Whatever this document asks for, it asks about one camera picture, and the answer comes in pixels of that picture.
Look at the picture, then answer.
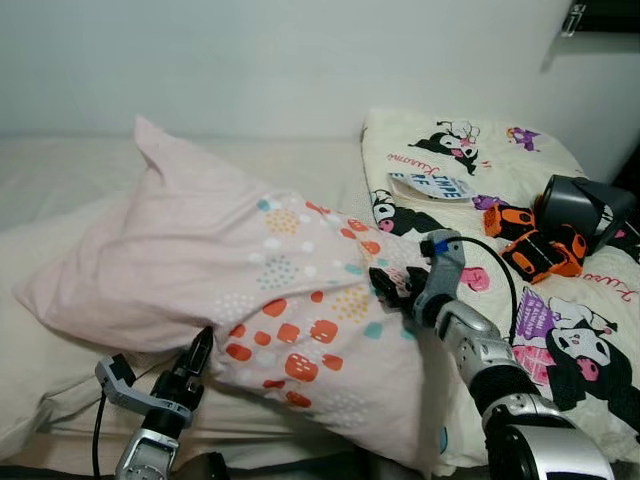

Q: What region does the pink dotted pillow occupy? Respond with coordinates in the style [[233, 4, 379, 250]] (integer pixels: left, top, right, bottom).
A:
[[14, 115, 453, 473]]

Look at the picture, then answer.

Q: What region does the white card with blue letters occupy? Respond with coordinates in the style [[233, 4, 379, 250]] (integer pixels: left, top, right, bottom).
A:
[[387, 170, 477, 204]]

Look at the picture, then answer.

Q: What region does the small orange black controller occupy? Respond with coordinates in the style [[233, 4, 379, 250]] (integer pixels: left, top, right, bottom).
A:
[[483, 205, 538, 242]]

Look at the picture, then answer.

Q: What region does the large orange black controller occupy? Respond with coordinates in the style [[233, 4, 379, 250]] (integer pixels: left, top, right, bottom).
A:
[[500, 227, 590, 284]]

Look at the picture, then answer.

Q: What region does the cream cartoon print blanket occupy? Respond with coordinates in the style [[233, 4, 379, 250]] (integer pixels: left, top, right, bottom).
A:
[[359, 107, 640, 471]]

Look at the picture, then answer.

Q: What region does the grey VR headset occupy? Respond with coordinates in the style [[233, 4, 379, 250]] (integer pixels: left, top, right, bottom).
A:
[[533, 174, 639, 253]]

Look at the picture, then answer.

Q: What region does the silver metal clip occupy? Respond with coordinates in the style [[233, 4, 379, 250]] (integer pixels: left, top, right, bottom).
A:
[[559, 0, 587, 39]]

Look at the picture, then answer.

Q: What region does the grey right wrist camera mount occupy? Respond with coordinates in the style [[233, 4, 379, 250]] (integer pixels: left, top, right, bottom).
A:
[[414, 229, 469, 313]]

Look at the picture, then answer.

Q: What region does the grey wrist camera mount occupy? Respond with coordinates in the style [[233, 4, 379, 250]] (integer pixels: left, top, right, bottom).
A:
[[414, 229, 469, 313], [94, 353, 193, 418]]

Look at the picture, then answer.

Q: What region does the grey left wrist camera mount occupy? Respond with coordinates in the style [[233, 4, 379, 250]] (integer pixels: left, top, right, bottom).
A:
[[94, 353, 193, 418]]

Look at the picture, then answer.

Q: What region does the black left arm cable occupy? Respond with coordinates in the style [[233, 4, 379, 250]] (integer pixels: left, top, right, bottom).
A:
[[91, 393, 111, 478]]

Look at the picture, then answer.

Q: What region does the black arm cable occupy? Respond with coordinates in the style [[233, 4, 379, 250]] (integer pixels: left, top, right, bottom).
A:
[[458, 234, 520, 346], [91, 393, 111, 478]]

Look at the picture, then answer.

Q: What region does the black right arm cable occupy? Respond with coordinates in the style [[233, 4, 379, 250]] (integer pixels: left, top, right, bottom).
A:
[[458, 234, 520, 346]]

